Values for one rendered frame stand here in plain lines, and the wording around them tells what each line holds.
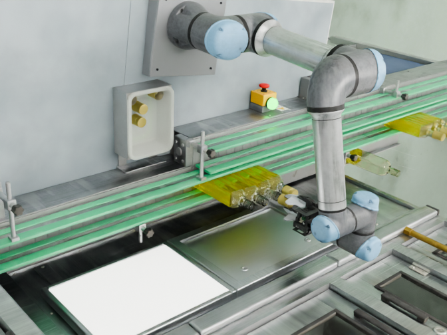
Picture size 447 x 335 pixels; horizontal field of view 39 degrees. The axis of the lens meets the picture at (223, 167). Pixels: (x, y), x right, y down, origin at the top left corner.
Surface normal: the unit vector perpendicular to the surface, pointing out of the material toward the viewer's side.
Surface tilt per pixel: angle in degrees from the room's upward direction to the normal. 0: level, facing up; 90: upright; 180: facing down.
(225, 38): 10
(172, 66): 3
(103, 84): 0
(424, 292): 90
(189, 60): 3
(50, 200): 90
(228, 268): 90
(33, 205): 90
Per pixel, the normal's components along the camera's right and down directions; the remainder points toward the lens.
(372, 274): 0.04, -0.91
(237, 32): 0.52, 0.40
